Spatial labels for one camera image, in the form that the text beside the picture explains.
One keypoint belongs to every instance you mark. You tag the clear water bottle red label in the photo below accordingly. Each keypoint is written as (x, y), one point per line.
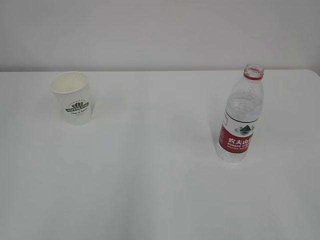
(243, 109)

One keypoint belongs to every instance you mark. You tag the white paper cup green logo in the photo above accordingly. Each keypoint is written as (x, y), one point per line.
(71, 90)

